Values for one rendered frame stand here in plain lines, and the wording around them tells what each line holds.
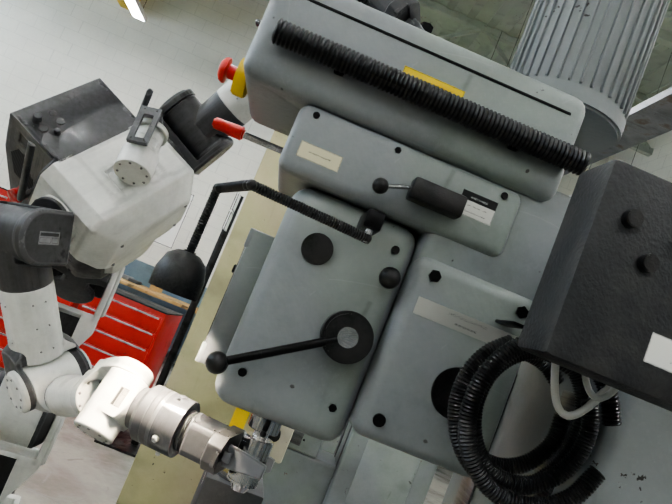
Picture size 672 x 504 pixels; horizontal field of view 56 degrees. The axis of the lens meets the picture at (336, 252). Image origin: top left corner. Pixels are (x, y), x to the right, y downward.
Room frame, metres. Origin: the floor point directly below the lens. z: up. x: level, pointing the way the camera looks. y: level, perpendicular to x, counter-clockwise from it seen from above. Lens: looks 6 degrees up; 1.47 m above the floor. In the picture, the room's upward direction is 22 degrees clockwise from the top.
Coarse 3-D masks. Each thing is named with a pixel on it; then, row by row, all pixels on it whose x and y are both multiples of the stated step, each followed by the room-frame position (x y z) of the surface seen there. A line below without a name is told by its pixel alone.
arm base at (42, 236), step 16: (48, 208) 1.11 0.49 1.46; (16, 224) 1.03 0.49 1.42; (32, 224) 1.04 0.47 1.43; (48, 224) 1.07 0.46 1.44; (64, 224) 1.10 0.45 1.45; (16, 240) 1.03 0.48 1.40; (32, 240) 1.04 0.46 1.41; (48, 240) 1.07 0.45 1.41; (64, 240) 1.11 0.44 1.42; (32, 256) 1.05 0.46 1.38; (48, 256) 1.08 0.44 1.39; (64, 256) 1.12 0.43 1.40
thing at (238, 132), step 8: (216, 120) 1.04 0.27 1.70; (224, 120) 1.04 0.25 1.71; (216, 128) 1.05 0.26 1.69; (224, 128) 1.04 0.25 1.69; (232, 128) 1.04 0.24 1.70; (240, 128) 1.04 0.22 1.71; (232, 136) 1.05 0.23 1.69; (240, 136) 1.04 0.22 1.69; (248, 136) 1.05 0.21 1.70; (256, 136) 1.05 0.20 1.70; (264, 144) 1.05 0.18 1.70; (272, 144) 1.05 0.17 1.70; (280, 152) 1.05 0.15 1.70
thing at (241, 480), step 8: (240, 448) 0.95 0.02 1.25; (248, 448) 0.94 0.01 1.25; (256, 448) 0.94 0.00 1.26; (256, 456) 0.94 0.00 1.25; (264, 456) 0.95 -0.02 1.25; (232, 472) 0.95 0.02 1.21; (232, 480) 0.95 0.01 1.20; (240, 480) 0.94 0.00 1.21; (248, 480) 0.94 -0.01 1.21; (256, 480) 0.95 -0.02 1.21; (248, 488) 0.95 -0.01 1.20
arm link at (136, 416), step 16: (112, 368) 1.01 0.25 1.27; (112, 384) 0.98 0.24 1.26; (128, 384) 0.98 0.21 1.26; (144, 384) 1.00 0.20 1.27; (96, 400) 0.97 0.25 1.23; (112, 400) 0.97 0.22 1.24; (128, 400) 0.97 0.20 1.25; (144, 400) 0.96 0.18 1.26; (160, 400) 0.96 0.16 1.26; (80, 416) 0.96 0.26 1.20; (96, 416) 0.96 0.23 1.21; (112, 416) 0.96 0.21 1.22; (128, 416) 0.97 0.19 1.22; (144, 416) 0.95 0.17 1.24; (96, 432) 0.96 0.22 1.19; (112, 432) 0.97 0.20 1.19; (144, 432) 0.95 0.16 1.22
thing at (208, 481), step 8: (208, 472) 1.29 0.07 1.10; (224, 472) 1.29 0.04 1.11; (200, 480) 1.45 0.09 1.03; (208, 480) 1.26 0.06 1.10; (216, 480) 1.27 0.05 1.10; (224, 480) 1.28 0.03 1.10; (200, 488) 1.28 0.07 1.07; (208, 488) 1.26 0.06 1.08; (216, 488) 1.26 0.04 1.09; (224, 488) 1.27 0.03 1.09; (256, 488) 1.31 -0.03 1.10; (200, 496) 1.26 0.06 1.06; (208, 496) 1.26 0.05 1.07; (216, 496) 1.27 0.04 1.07; (224, 496) 1.27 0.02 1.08; (232, 496) 1.27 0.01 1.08; (240, 496) 1.27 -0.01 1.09; (248, 496) 1.27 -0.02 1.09; (256, 496) 1.27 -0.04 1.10
